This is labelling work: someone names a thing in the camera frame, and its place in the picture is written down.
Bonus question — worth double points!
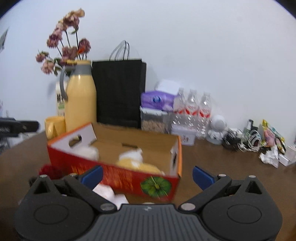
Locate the white cloth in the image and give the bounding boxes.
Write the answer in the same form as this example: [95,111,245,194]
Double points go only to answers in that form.
[92,184,129,209]

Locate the red fabric flower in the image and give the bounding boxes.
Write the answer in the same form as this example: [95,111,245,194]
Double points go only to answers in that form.
[39,164,62,180]

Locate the yellow white plush toy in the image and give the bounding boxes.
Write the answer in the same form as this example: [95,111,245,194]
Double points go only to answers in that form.
[76,145,166,176]

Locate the yellow ceramic mug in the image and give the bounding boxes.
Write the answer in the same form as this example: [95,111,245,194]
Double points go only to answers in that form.
[45,116,66,140]

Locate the white milk carton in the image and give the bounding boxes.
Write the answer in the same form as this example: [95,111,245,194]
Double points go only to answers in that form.
[55,82,65,116]

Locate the white decorated tin box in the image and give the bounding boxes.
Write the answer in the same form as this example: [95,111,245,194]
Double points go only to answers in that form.
[171,124,196,146]

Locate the red cardboard pumpkin box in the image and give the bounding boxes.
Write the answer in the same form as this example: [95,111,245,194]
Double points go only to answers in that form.
[48,123,182,201]

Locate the white robot figurine speaker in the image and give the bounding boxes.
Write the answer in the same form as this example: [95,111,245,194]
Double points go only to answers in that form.
[206,114,227,145]

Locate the water bottle right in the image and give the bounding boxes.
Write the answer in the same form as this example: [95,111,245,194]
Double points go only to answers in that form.
[197,92,212,139]

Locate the water bottle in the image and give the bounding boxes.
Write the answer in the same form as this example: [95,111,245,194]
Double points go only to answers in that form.
[185,89,199,131]
[173,88,187,126]
[197,92,212,139]

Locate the yellow thermos jug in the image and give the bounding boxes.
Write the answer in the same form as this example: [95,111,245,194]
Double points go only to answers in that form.
[60,60,97,132]

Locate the water bottle middle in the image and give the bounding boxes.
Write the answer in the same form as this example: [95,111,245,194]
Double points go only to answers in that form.
[185,89,199,131]

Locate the water bottle left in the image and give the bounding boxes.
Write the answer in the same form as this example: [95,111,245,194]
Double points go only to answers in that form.
[173,88,187,126]

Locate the crumpled white paper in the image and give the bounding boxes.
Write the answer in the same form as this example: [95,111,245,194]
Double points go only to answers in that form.
[259,145,279,168]

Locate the clear container with seeds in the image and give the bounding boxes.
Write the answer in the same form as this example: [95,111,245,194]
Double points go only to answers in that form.
[140,107,170,133]

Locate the colourful snack packet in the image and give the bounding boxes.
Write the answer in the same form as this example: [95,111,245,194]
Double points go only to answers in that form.
[261,120,287,154]

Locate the white power adapter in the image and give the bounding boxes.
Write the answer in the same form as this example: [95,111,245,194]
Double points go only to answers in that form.
[279,145,296,167]

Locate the purple tissue pack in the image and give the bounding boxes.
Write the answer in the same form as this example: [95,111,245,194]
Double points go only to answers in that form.
[140,79,181,112]

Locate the dried pink flower bouquet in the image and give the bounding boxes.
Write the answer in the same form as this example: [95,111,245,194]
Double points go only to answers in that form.
[35,8,91,76]

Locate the black paper shopping bag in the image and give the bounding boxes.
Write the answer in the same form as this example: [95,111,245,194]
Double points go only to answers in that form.
[92,40,147,128]

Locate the black charger cable bundle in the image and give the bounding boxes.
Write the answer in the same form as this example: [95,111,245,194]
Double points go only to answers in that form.
[222,128,243,151]

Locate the white cable bundle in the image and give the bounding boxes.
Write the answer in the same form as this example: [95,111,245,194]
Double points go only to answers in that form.
[239,128,263,153]

